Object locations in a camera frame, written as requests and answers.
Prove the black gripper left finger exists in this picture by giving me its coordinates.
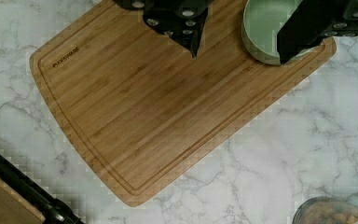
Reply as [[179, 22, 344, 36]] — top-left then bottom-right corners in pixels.
[[113, 0, 213, 58]]

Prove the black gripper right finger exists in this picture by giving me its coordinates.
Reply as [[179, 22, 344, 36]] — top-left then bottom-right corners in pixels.
[[277, 0, 358, 64]]

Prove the light green bowl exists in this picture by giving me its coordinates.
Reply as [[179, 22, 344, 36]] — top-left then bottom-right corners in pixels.
[[241, 0, 324, 66]]

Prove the bamboo cutting board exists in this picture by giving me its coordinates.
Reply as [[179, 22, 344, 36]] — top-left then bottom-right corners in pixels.
[[30, 0, 336, 206]]

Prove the glass jar of pasta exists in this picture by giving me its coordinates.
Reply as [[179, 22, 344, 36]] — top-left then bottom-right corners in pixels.
[[292, 197, 358, 224]]

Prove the black drawer handle bar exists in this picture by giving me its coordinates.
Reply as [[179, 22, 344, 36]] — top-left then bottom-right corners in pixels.
[[0, 154, 85, 224]]

